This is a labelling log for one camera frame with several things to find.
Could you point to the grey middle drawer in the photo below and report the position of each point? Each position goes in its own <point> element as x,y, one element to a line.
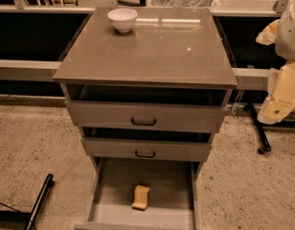
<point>168,145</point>

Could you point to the grey metal rail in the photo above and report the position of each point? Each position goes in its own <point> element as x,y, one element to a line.
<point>199,74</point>

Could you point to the yellow sponge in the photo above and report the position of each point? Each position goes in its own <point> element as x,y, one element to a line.
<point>140,201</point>

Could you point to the grey drawer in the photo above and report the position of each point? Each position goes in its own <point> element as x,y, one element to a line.
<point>174,109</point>
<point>168,145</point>
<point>131,194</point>

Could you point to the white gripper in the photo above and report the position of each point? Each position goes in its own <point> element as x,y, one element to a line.
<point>289,37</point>

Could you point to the black top drawer handle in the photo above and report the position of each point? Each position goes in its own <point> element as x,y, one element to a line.
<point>148,123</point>

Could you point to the black middle drawer handle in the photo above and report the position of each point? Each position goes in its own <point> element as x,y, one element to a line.
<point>143,155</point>

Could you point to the black stand leg right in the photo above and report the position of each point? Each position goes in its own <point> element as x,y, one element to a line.
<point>265,146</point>

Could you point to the black drawer handle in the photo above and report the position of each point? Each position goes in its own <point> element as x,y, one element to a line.
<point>143,155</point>
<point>148,123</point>

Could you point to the grey drawer cabinet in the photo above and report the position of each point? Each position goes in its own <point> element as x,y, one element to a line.
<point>171,35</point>

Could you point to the white ceramic bowl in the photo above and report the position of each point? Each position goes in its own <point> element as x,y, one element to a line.
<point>122,19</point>

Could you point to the grey top drawer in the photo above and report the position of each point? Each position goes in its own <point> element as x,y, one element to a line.
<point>174,109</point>

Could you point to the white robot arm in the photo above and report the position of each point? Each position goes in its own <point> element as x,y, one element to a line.
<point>285,43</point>

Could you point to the grey bottom drawer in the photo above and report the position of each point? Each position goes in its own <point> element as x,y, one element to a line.
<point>131,194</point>

